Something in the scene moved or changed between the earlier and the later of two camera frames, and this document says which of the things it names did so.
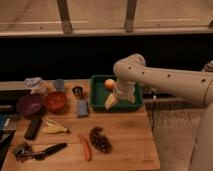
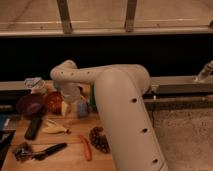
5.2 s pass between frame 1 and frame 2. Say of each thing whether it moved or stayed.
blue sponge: stayed
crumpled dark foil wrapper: stayed
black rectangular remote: stayed
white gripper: moved
